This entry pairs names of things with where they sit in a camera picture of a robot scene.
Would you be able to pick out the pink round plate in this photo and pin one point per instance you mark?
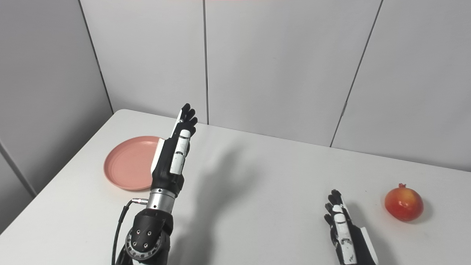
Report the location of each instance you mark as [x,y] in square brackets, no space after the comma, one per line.
[128,163]

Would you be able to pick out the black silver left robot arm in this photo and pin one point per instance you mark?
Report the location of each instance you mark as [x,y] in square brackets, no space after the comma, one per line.
[149,228]

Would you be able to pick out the red yellow pomegranate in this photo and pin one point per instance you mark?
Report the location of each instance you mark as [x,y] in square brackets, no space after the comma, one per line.
[404,203]

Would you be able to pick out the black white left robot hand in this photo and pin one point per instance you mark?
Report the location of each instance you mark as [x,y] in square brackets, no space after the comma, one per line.
[167,162]

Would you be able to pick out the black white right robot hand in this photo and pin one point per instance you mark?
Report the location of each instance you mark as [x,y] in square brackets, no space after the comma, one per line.
[349,235]

